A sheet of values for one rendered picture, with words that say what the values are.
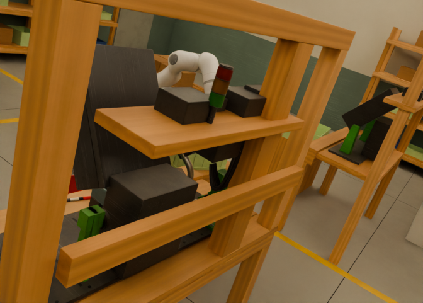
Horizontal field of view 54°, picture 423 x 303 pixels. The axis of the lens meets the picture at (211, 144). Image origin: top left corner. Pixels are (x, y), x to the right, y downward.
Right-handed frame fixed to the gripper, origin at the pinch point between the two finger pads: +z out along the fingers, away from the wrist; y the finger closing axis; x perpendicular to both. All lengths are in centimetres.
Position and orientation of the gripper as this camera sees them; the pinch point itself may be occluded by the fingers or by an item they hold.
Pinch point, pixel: (184, 153)
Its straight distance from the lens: 184.5
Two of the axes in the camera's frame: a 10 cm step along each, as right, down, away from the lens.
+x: 4.6, 8.9, 0.1
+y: 6.0, -3.1, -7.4
